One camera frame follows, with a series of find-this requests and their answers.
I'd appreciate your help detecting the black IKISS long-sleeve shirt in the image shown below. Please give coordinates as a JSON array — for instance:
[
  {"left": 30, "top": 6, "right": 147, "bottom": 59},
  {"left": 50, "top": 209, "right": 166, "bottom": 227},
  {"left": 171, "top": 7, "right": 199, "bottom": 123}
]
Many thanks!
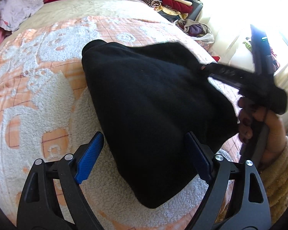
[{"left": 82, "top": 40, "right": 238, "bottom": 209}]

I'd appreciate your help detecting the bag of loose clothes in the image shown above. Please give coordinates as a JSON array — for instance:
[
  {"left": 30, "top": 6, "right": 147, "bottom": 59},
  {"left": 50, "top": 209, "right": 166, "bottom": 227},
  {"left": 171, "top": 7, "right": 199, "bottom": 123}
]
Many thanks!
[{"left": 174, "top": 19, "right": 215, "bottom": 44}]

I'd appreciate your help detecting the person's right hand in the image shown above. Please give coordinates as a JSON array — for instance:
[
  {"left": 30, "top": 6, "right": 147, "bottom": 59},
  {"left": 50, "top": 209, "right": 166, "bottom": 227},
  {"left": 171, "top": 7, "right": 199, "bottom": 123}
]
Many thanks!
[{"left": 238, "top": 97, "right": 287, "bottom": 170}]

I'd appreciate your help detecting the red gift bag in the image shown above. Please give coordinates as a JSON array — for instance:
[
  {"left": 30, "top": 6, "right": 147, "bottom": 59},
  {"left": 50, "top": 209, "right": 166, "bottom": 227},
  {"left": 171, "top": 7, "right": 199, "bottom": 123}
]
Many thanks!
[{"left": 212, "top": 56, "right": 220, "bottom": 62}]

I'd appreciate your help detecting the orange white plaid blanket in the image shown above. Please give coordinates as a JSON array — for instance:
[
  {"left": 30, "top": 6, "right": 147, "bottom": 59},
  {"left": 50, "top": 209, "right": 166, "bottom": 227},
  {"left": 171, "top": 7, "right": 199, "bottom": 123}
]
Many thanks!
[{"left": 0, "top": 0, "right": 243, "bottom": 230}]

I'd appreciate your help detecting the beige fleece robe sleeve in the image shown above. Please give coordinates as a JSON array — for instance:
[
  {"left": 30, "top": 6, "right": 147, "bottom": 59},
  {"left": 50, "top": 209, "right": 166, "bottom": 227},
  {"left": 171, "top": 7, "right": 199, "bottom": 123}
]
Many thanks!
[{"left": 260, "top": 137, "right": 288, "bottom": 224}]

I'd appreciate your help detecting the lilac crumpled garment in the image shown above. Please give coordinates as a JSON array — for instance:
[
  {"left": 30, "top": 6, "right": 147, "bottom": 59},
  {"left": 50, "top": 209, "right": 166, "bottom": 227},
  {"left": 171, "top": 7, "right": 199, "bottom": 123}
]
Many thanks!
[{"left": 0, "top": 0, "right": 44, "bottom": 32}]

